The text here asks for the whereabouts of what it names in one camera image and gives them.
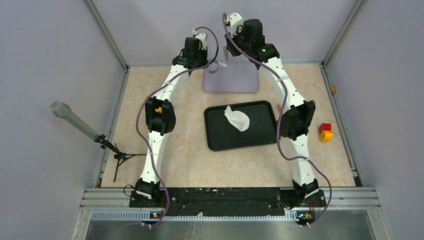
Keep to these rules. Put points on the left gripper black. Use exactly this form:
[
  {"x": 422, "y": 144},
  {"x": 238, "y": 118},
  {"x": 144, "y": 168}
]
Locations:
[{"x": 204, "y": 62}]

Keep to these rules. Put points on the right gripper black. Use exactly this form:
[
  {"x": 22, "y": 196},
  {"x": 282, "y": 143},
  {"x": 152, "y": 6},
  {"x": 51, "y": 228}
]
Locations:
[{"x": 230, "y": 46}]

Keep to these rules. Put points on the clear glass cup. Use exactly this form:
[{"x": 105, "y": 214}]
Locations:
[{"x": 213, "y": 67}]

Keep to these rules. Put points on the metal scraper wooden handle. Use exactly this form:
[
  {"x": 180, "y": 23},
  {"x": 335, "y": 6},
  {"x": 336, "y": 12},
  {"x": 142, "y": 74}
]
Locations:
[{"x": 226, "y": 57}]

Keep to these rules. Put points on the lilac rectangular tray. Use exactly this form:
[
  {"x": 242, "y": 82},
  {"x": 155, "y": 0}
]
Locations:
[{"x": 239, "y": 78}]

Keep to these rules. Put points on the black baking tray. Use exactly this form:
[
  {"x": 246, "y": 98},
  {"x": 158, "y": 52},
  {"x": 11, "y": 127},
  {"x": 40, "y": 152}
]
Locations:
[{"x": 222, "y": 136}]

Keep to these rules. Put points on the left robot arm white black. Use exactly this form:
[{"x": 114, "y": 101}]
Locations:
[{"x": 160, "y": 117}]

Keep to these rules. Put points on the yellow red blue toy block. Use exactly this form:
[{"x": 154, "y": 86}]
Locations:
[{"x": 158, "y": 110}]

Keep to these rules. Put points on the small wooden cork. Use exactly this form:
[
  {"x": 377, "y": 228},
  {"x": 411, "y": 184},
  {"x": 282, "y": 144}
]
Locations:
[{"x": 333, "y": 89}]

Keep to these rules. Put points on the grey microphone on tripod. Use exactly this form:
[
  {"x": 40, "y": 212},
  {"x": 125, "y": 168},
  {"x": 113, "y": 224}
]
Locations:
[{"x": 63, "y": 111}]

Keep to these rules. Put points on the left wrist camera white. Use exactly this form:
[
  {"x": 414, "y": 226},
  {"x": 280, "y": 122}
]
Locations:
[{"x": 202, "y": 37}]

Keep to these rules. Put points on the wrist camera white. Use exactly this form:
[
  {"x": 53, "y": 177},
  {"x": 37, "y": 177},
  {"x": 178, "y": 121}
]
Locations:
[
  {"x": 202, "y": 37},
  {"x": 235, "y": 23}
]

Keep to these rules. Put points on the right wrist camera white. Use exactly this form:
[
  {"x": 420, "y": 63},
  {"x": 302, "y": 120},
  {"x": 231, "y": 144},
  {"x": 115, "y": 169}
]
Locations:
[{"x": 235, "y": 23}]

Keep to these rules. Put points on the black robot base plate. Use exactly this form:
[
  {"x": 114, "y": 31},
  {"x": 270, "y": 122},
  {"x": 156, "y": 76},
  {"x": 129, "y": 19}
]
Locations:
[{"x": 228, "y": 202}]

